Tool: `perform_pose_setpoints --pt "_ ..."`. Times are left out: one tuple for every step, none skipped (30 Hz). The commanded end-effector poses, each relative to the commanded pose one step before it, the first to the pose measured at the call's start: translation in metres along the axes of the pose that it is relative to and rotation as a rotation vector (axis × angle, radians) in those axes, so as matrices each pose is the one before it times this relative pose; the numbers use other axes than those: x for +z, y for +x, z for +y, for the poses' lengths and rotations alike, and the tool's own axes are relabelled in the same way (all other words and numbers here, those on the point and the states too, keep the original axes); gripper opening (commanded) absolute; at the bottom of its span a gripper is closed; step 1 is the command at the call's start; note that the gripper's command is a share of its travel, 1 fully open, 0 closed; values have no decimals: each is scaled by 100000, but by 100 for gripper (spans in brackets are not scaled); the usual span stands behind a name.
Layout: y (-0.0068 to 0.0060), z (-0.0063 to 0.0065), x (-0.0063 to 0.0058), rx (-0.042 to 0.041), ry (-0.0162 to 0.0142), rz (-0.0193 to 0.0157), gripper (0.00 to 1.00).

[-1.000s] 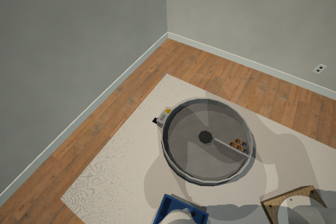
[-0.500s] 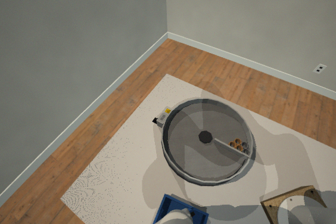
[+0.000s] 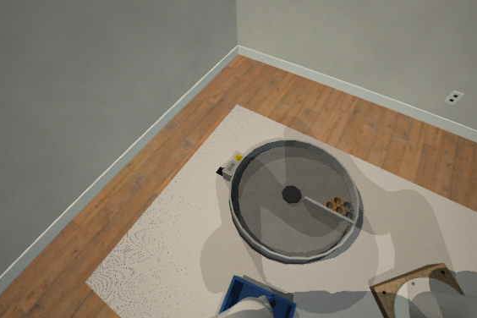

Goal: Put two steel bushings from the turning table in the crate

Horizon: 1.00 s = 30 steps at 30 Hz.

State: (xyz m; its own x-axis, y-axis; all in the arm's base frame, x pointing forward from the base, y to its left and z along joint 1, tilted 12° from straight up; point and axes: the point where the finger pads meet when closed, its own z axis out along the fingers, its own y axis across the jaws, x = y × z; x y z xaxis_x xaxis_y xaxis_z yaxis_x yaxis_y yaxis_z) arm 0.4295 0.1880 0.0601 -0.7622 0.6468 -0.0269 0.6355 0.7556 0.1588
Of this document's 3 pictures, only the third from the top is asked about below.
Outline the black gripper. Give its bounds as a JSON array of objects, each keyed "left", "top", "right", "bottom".
[{"left": 258, "top": 295, "right": 277, "bottom": 315}]

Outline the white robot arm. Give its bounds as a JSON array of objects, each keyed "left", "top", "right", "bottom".
[{"left": 212, "top": 277, "right": 477, "bottom": 318}]

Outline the blue crate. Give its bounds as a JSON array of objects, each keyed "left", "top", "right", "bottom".
[{"left": 218, "top": 275, "right": 295, "bottom": 318}]

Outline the bronze bushing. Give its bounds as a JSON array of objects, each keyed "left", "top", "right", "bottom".
[
  {"left": 324, "top": 200, "right": 335, "bottom": 210},
  {"left": 334, "top": 206, "right": 345, "bottom": 215},
  {"left": 331, "top": 196, "right": 343, "bottom": 207}
]

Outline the grey metal ring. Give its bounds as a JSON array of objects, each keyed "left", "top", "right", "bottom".
[
  {"left": 343, "top": 211, "right": 354, "bottom": 220},
  {"left": 341, "top": 201, "right": 353, "bottom": 211}
]

